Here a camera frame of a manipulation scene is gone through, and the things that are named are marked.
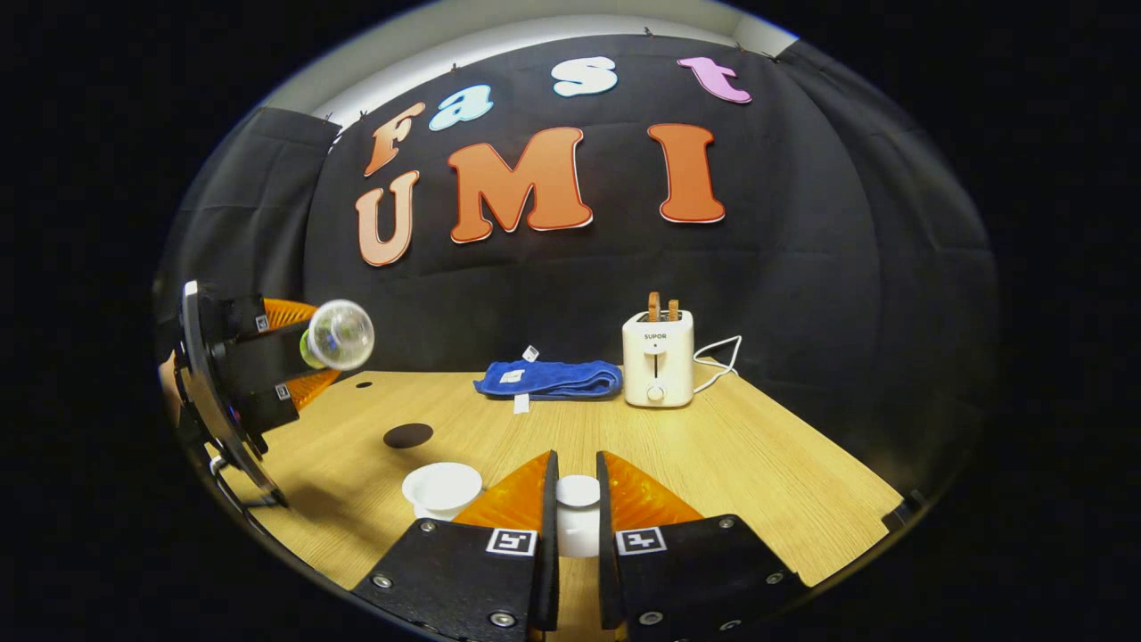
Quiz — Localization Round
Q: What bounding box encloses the white toaster power cable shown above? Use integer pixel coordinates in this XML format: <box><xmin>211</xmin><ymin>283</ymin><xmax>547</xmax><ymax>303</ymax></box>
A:
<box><xmin>693</xmin><ymin>335</ymin><xmax>743</xmax><ymax>395</ymax></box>

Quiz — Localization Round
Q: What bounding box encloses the white teacup lid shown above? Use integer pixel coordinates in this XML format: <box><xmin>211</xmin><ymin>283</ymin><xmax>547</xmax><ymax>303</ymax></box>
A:
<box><xmin>555</xmin><ymin>475</ymin><xmax>602</xmax><ymax>559</ymax></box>

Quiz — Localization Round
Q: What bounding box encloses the white teacup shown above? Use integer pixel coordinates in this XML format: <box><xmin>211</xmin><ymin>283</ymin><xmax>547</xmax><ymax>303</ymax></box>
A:
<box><xmin>401</xmin><ymin>462</ymin><xmax>484</xmax><ymax>522</ymax></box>

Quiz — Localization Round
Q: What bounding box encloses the blue folded towel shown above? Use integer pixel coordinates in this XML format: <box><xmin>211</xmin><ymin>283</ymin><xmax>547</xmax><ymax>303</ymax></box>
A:
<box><xmin>473</xmin><ymin>345</ymin><xmax>623</xmax><ymax>416</ymax></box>

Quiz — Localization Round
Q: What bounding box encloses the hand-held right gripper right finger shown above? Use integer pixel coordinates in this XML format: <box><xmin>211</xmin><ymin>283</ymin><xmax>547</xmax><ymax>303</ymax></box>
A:
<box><xmin>596</xmin><ymin>449</ymin><xmax>809</xmax><ymax>642</ymax></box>

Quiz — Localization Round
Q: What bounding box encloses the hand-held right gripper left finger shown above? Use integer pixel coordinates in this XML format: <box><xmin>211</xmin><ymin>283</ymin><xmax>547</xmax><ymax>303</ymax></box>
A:
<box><xmin>350</xmin><ymin>449</ymin><xmax>561</xmax><ymax>642</ymax></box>

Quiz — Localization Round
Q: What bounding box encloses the clear plastic water bottle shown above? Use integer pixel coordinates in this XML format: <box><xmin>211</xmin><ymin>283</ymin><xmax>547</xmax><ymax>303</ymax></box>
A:
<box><xmin>299</xmin><ymin>299</ymin><xmax>376</xmax><ymax>372</ymax></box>

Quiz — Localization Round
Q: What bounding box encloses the white toaster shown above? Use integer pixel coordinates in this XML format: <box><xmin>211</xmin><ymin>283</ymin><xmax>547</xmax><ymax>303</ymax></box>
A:
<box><xmin>622</xmin><ymin>309</ymin><xmax>695</xmax><ymax>409</ymax></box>

